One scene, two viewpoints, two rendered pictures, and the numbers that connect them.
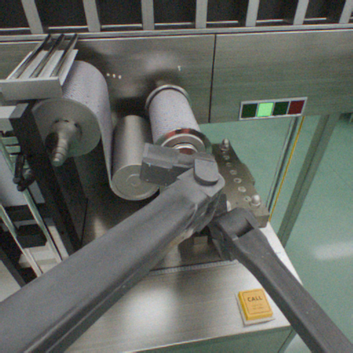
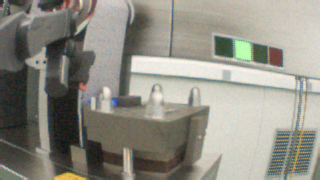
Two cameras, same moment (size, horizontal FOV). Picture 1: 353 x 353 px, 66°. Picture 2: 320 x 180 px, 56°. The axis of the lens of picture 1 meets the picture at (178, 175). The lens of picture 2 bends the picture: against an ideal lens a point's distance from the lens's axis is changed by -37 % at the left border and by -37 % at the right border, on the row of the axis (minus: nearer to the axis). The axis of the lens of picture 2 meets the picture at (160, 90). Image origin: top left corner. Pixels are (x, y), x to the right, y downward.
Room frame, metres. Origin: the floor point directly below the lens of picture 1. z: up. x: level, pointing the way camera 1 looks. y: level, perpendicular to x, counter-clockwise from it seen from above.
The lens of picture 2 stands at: (-0.15, -0.58, 1.12)
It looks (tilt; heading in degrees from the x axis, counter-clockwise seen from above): 3 degrees down; 25
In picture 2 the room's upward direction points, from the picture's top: 4 degrees clockwise
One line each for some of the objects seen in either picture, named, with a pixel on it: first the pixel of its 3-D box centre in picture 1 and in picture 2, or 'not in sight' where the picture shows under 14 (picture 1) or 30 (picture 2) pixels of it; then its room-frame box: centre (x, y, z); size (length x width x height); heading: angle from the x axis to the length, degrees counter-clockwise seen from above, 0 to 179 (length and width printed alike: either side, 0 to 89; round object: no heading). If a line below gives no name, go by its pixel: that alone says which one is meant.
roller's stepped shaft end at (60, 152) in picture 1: (59, 154); not in sight; (0.42, 0.22, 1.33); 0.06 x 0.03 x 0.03; 9
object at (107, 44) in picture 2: not in sight; (101, 69); (0.67, -0.05, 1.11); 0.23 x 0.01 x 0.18; 9
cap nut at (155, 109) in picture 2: (255, 200); (156, 104); (0.58, -0.23, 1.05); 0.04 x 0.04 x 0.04
